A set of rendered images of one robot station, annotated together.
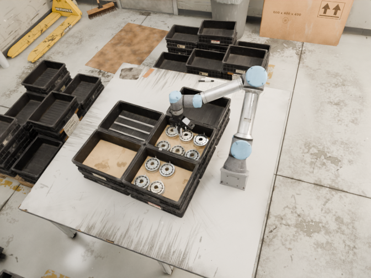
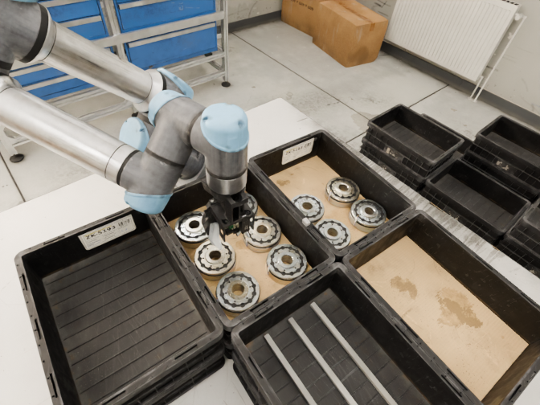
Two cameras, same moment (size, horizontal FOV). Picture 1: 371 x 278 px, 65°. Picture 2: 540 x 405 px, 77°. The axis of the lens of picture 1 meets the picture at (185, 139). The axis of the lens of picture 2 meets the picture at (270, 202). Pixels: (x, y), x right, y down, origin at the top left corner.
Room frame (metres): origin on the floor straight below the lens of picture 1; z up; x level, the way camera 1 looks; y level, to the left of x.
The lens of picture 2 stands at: (1.65, 0.24, 1.60)
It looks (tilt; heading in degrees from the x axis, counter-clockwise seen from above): 49 degrees down; 198
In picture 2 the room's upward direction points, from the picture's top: 7 degrees clockwise
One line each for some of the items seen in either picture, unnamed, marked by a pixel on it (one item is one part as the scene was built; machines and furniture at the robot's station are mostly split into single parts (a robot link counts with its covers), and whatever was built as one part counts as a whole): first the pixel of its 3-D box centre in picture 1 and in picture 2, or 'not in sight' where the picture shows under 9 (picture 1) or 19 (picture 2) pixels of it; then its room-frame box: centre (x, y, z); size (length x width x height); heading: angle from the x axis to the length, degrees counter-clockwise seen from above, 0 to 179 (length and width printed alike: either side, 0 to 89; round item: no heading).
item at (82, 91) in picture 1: (85, 99); not in sight; (2.39, 1.01, 0.31); 0.40 x 0.30 x 0.34; 153
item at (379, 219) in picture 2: (141, 181); (368, 212); (0.95, 0.32, 0.86); 0.10 x 0.10 x 0.01
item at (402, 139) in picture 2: not in sight; (399, 163); (0.04, 0.45, 0.37); 0.40 x 0.30 x 0.45; 63
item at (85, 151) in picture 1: (110, 158); (436, 304); (1.16, 0.53, 0.87); 0.40 x 0.30 x 0.11; 58
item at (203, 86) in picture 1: (216, 87); not in sight; (1.85, -0.33, 0.70); 0.33 x 0.23 x 0.01; 63
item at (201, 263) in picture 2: (186, 135); (214, 256); (1.27, -0.01, 0.86); 0.10 x 0.10 x 0.01
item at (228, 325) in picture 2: (181, 137); (238, 231); (1.21, 0.03, 0.92); 0.40 x 0.30 x 0.02; 58
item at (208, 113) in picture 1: (199, 111); (121, 304); (1.46, -0.13, 0.87); 0.40 x 0.30 x 0.11; 58
